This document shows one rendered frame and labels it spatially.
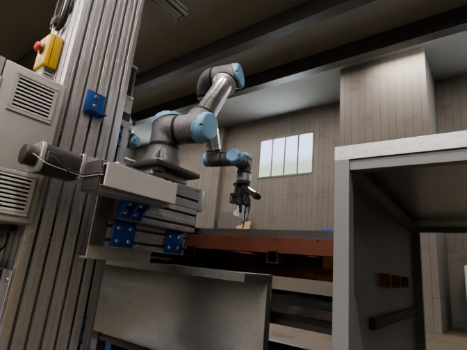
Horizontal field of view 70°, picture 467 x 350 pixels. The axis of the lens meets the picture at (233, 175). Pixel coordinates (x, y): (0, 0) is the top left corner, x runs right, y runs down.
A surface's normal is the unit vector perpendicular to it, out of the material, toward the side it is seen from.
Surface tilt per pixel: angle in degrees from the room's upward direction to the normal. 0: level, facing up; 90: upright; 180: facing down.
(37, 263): 90
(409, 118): 90
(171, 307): 90
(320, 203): 90
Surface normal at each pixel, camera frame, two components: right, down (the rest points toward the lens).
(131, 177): 0.79, -0.09
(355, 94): -0.61, -0.26
